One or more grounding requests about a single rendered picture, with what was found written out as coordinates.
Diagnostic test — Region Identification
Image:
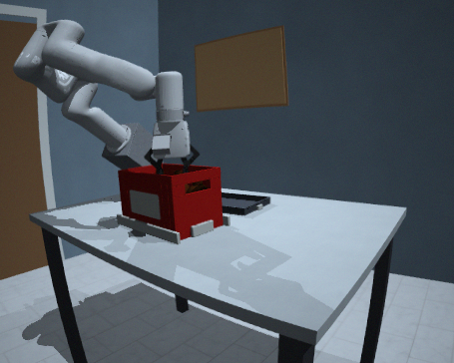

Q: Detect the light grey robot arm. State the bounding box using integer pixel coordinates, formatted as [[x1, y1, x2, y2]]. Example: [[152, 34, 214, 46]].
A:
[[13, 20, 189, 153]]

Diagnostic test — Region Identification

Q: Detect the red plastic crate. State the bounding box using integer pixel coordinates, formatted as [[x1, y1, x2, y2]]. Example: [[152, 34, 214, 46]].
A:
[[119, 164, 224, 240]]

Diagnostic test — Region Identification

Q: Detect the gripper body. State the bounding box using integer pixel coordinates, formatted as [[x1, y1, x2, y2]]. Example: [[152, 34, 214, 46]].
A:
[[153, 120, 191, 160]]

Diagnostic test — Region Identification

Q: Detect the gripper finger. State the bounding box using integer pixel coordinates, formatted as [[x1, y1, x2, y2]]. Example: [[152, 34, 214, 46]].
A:
[[144, 148, 164, 175], [181, 144, 200, 174]]

